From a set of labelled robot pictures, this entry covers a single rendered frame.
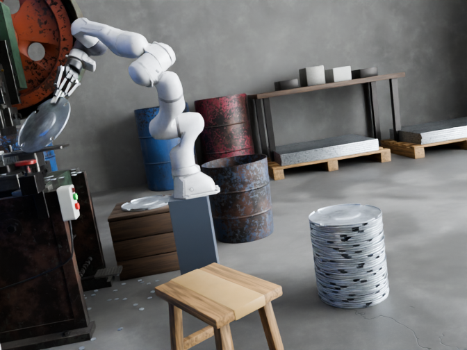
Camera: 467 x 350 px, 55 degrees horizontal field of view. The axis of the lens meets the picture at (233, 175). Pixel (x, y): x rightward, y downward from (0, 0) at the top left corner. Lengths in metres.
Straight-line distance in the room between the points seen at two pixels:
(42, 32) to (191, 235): 1.27
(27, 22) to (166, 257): 1.39
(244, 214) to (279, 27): 3.26
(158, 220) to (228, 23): 3.45
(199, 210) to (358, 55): 4.05
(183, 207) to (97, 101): 3.51
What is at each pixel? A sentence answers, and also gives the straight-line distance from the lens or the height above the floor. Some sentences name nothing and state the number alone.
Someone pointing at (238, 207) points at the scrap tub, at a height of 0.22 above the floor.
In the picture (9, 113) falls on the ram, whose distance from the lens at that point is 2.17.
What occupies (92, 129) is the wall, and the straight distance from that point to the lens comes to 5.50.
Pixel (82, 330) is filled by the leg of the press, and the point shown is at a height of 0.03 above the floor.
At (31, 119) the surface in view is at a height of 0.91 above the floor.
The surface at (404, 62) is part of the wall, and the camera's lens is 6.03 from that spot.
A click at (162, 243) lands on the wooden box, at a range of 2.47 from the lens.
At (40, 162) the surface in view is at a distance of 2.18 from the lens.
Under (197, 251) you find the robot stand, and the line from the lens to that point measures 2.16.
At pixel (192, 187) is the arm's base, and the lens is 2.10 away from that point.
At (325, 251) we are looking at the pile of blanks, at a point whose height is 0.23.
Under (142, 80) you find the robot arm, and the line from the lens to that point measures 1.91.
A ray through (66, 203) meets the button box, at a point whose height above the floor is 0.57.
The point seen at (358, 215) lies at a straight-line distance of 1.88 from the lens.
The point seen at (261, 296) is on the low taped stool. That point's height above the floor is 0.33.
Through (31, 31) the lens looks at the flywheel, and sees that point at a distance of 2.58.
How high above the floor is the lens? 0.89
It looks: 10 degrees down
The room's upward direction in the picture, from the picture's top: 9 degrees counter-clockwise
